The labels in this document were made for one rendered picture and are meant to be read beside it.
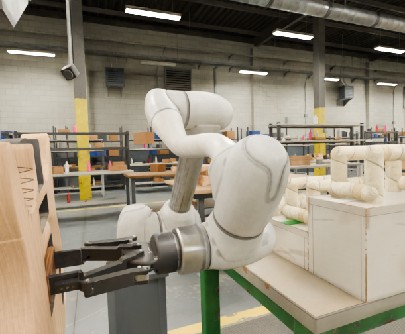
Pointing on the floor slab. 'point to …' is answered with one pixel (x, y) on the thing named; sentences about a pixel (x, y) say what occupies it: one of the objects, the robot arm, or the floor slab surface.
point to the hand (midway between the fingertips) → (54, 271)
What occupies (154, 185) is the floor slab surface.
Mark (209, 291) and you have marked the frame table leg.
